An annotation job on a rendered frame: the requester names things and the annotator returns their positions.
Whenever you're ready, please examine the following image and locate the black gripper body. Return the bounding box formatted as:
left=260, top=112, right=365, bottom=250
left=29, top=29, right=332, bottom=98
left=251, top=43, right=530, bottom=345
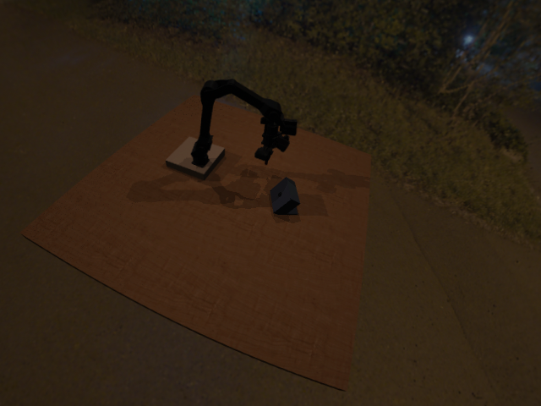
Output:
left=254, top=131, right=282, bottom=162

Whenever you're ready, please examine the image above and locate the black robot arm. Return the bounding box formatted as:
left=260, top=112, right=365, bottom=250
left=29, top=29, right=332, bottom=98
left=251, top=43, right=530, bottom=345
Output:
left=191, top=79, right=297, bottom=168

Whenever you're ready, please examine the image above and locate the dark grey sloped panel with hole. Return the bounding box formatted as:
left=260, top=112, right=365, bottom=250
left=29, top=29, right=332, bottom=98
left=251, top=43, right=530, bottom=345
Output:
left=270, top=177, right=300, bottom=215

